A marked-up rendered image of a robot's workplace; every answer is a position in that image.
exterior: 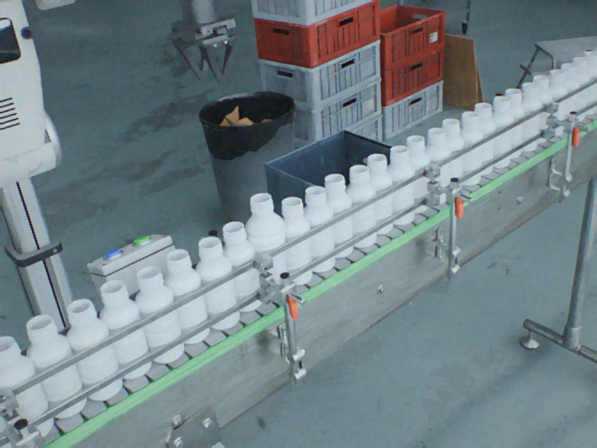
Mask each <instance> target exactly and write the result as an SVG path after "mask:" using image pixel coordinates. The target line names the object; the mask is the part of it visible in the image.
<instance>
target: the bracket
mask: <svg viewBox="0 0 597 448"><path fill-rule="evenodd" d="M545 106H546V107H545V111H544V112H545V113H549V114H550V116H548V117H547V118H546V120H545V124H547V125H548V127H547V128H545V129H544V130H543V131H542V132H543V137H542V139H546V140H551V139H553V138H554V137H555V133H556V130H555V129H552V126H555V125H557V124H558V125H561V126H565V127H564V132H566V133H567V139H566V146H565V153H564V160H563V166H562V173H561V172H557V171H555V169H554V165H555V157H553V158H552V159H551V163H550V170H552V171H553V172H552V173H551V174H549V178H548V185H550V187H551V188H552V189H555V190H558V191H559V192H558V193H557V197H558V199H559V202H558V203H559V204H565V199H566V198H568V197H569V196H570V192H569V183H570V182H571V181H572V175H571V174H570V173H569V166H570V159H571V152H572V146H575V147H577V145H578V141H579V135H580V133H581V131H582V132H589V131H591V128H590V127H586V126H583V125H579V119H577V111H570V112H569V120H567V121H566V122H565V121H562V120H558V116H553V114H554V113H556V112H557V111H558V110H559V103H555V102H551V101H550V102H548V103H546V104H545ZM424 170H426V176H424V177H426V178H428V179H430V181H429V182H427V191H429V192H431V193H430V194H429V195H427V196H424V197H423V198H424V199H425V204H424V206H426V207H428V208H431V209H433V208H434V207H436V206H437V205H439V204H440V197H439V196H437V195H435V194H434V193H436V192H438V191H439V192H442V193H443V194H446V198H445V200H446V202H447V203H450V219H449V244H445V243H444V242H443V241H442V235H443V226H441V227H439V228H437V237H436V240H437V241H440V244H438V245H437V246H436V258H438V257H439V259H440V262H443V263H445V264H447V265H448V266H447V267H446V268H445V269H444V270H445V273H446V275H447V279H448V280H449V281H453V280H454V279H455V274H457V273H458V272H459V271H460V267H459V265H458V256H459V255H460V253H461V251H460V249H459V247H458V246H456V238H457V217H459V218H462V216H463V208H464V202H468V203H469V204H472V203H473V202H474V199H473V198H472V197H470V196H466V195H463V194H462V193H463V187H462V186H459V185H458V181H459V178H456V177H453V178H450V188H444V187H442V186H441V182H439V181H436V180H434V179H436V178H438V177H439V176H441V167H439V166H436V165H434V164H430V165H428V166H427V167H425V168H424ZM554 173H555V174H558V175H561V176H560V178H559V182H560V183H561V187H560V188H556V187H554V186H553V174H554ZM209 237H217V238H218V239H219V240H220V243H221V246H222V247H223V246H224V245H225V241H224V239H222V238H221V237H219V236H218V231H217V230H211V231H209ZM442 246H445V247H448V249H447V250H446V252H445V255H446V257H447V258H448V261H446V260H444V259H443V258H442ZM252 260H254V264H255V269H256V270H257V271H259V272H260V273H262V274H260V275H259V283H260V284H261V285H263V286H264V287H263V288H261V289H260V290H258V291H257V293H258V294H259V301H260V302H262V303H263V304H265V305H268V304H270V303H272V302H273V301H275V300H278V301H279V302H281V303H282V304H283V311H284V319H285V322H284V323H282V324H280V325H279V326H278V330H279V337H280V340H281V339H283V342H284V343H283V344H281V352H282V357H285V359H286V363H288V364H289V365H290V366H291V370H290V371H289V376H290V378H291V381H292V386H293V387H294V388H298V387H299V386H300V385H301V380H303V379H304V378H305V377H306V368H305V367H304V364H303V359H304V358H305V351H304V349H303V348H300V347H297V340H296V331H295V323H294V319H295V320H296V319H298V317H299V306H298V304H300V305H302V306H304V305H305V304H306V299H304V298H303V297H301V296H300V295H298V292H297V284H296V283H295V282H294V281H292V280H290V273H288V272H282V273H281V274H280V280H281V283H278V282H276V281H275V275H273V274H271V273H270V272H268V270H269V269H271V268H273V267H274V263H273V258H272V257H271V256H269V255H267V254H265V253H262V254H260V255H259V256H257V257H255V258H253V259H252ZM271 286H272V287H271ZM273 287H274V288H273ZM286 336H287V337H286ZM18 407H20V406H19V403H18V401H17V398H16V396H15V395H14V394H13V392H12V391H11V390H10V388H7V389H5V390H3V391H1V392H0V416H1V417H3V420H4V424H5V426H6V427H7V428H8V429H9V431H8V432H6V433H5V434H6V435H7V437H8V439H9V442H10V444H11V446H12V448H42V447H44V440H43V437H42V435H41V432H40V430H39V429H38V427H37V426H36V425H32V426H29V425H28V420H27V419H22V418H21V416H20V414H19V413H18V411H17V410H16V408H18Z"/></svg>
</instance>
